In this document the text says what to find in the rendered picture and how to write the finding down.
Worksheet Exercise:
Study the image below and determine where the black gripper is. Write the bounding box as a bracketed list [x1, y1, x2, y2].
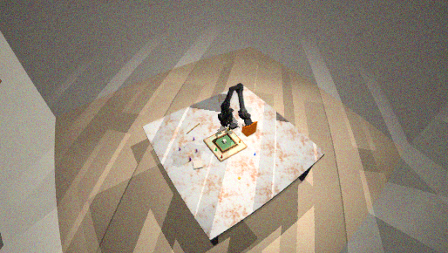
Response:
[227, 116, 237, 130]

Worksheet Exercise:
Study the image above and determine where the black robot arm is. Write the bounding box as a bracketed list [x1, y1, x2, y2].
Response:
[218, 83, 254, 127]

